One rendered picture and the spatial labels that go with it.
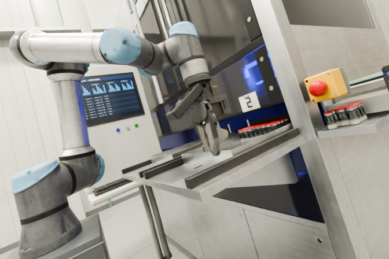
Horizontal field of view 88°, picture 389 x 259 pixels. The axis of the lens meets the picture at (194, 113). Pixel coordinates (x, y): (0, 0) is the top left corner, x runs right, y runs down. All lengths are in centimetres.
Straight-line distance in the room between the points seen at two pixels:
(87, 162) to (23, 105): 382
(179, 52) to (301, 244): 75
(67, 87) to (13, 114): 377
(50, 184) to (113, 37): 46
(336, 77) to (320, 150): 21
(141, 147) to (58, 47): 91
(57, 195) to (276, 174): 64
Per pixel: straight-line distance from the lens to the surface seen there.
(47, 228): 74
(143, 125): 141
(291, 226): 88
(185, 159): 70
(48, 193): 73
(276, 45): 68
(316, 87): 60
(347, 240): 79
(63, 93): 82
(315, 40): 84
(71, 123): 81
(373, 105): 72
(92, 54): 55
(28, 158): 444
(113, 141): 135
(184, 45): 55
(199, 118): 53
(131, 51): 47
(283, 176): 70
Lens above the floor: 100
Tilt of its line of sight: 3 degrees up
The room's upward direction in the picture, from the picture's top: 17 degrees counter-clockwise
